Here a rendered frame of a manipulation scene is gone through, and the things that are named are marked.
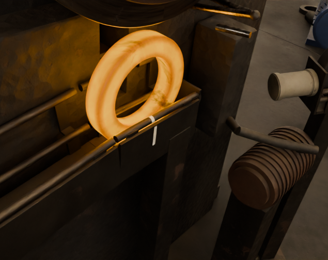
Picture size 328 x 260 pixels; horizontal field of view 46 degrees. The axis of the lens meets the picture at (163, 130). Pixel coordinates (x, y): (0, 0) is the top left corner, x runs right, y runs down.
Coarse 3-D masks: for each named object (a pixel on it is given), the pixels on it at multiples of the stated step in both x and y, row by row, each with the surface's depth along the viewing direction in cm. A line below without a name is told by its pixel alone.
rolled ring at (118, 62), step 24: (120, 48) 55; (144, 48) 56; (168, 48) 60; (96, 72) 55; (120, 72) 55; (168, 72) 64; (96, 96) 55; (168, 96) 67; (96, 120) 57; (120, 120) 64
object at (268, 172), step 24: (264, 144) 90; (312, 144) 94; (240, 168) 86; (264, 168) 83; (288, 168) 86; (240, 192) 88; (264, 192) 83; (240, 216) 97; (264, 216) 91; (216, 240) 108; (240, 240) 101
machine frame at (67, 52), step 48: (0, 0) 50; (48, 0) 55; (240, 0) 83; (0, 48) 47; (48, 48) 53; (96, 48) 59; (192, 48) 79; (0, 96) 51; (48, 96) 57; (0, 144) 55; (48, 144) 62; (192, 144) 102; (0, 192) 59; (192, 192) 119; (48, 240) 75; (96, 240) 89
